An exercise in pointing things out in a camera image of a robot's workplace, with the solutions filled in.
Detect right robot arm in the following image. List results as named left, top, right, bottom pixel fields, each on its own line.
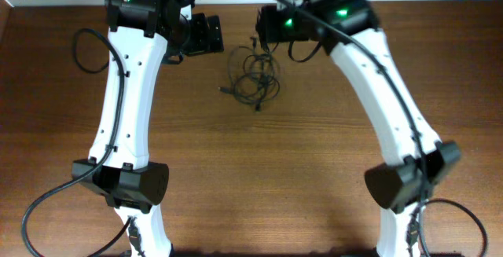
left=257, top=0, right=461, bottom=256

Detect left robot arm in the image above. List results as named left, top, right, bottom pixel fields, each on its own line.
left=72, top=0, right=223, bottom=256

